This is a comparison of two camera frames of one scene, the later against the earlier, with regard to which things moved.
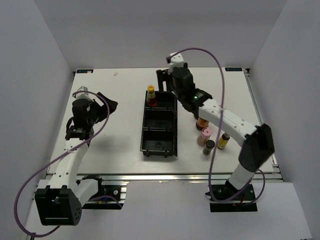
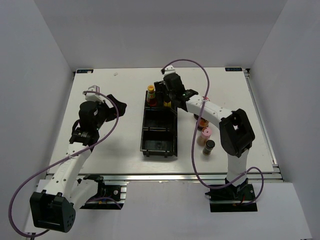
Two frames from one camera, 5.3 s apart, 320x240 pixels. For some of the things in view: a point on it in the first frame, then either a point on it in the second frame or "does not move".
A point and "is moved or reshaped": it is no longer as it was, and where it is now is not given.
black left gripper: [102, 109] -> [121, 106]
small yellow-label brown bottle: [223, 141] is moved or reshaped
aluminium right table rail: [276, 172] does not move
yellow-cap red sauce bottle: [151, 100] does not move
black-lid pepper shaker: [209, 144] does not move
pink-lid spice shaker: [206, 133] does not move
